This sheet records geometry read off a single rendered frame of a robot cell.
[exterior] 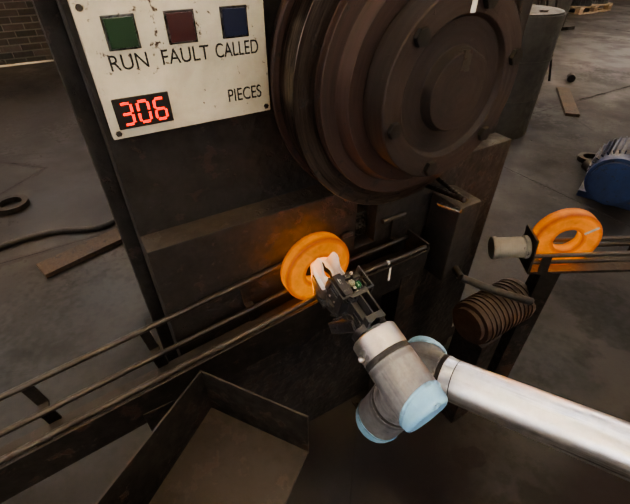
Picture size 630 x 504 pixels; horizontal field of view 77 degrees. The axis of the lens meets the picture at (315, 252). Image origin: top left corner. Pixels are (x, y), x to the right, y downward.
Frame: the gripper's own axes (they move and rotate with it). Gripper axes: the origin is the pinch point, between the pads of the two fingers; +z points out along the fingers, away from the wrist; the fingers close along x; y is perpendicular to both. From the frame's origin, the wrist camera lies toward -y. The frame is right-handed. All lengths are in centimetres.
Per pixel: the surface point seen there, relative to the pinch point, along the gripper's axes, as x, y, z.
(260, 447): 24.9, -8.6, -25.9
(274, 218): 6.3, 7.8, 7.8
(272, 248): 7.4, 0.9, 5.9
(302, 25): 3.9, 44.0, 8.3
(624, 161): -216, -54, 17
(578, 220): -61, 5, -19
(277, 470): 24.1, -7.5, -30.6
